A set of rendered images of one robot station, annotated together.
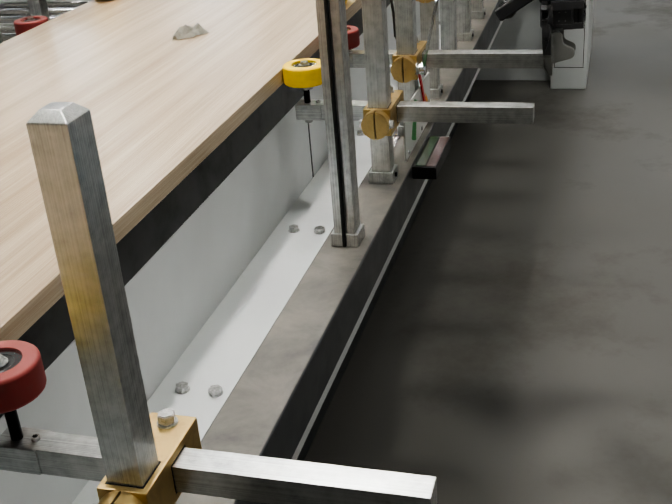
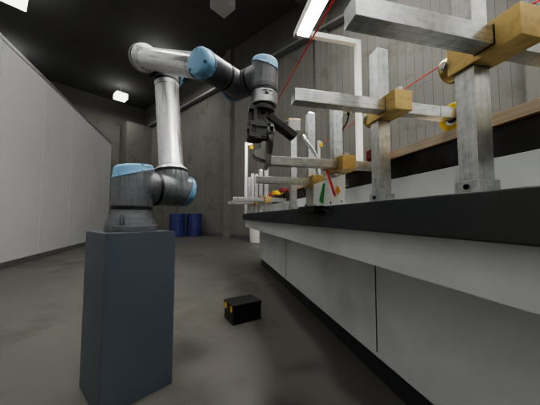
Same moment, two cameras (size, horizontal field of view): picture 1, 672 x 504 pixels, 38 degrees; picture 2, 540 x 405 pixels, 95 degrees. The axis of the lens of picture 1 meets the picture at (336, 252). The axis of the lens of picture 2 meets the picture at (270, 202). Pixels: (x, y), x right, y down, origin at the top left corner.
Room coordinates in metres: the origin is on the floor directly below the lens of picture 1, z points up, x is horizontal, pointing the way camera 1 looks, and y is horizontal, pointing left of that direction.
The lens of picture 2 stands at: (2.56, -0.85, 0.66)
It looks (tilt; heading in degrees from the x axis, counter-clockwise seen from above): 3 degrees up; 150
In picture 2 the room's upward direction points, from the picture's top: straight up
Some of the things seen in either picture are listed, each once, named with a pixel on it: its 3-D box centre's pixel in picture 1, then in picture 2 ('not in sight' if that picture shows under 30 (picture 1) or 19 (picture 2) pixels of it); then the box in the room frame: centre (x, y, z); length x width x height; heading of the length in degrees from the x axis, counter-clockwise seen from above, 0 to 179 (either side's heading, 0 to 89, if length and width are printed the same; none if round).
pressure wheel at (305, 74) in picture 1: (306, 91); not in sight; (1.74, 0.03, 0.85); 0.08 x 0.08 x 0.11
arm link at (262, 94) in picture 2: not in sight; (263, 100); (1.85, -0.46, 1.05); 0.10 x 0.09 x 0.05; 163
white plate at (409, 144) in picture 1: (418, 114); (327, 193); (1.86, -0.19, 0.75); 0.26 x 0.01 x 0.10; 163
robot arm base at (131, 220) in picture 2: not in sight; (132, 218); (1.40, -0.83, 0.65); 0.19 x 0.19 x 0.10
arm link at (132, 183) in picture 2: not in sight; (135, 185); (1.40, -0.82, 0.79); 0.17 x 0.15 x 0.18; 112
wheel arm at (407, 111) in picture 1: (412, 112); (304, 182); (1.68, -0.16, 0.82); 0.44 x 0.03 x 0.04; 73
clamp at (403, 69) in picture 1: (408, 61); (340, 165); (1.92, -0.18, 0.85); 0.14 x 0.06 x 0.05; 163
